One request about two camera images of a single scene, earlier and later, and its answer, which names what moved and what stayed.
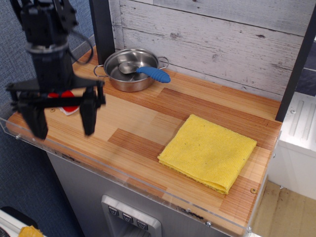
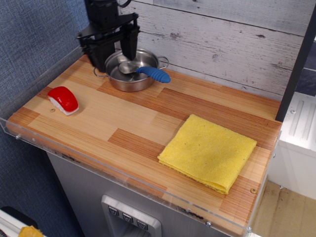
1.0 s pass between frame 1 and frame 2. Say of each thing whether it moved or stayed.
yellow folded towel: stayed
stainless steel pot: stayed
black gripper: moved
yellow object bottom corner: stayed
